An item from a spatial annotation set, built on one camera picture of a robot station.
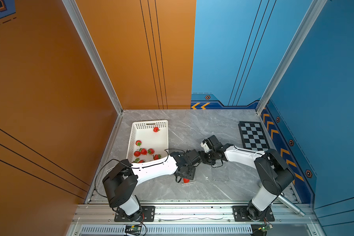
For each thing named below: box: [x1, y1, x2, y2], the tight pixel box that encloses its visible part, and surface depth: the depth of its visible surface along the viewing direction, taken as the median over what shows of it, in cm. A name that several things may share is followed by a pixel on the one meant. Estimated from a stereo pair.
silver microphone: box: [276, 192, 306, 217], surface depth 75 cm
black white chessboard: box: [237, 120, 269, 152], surface depth 102 cm
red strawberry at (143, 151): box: [139, 147, 148, 155], surface depth 96 cm
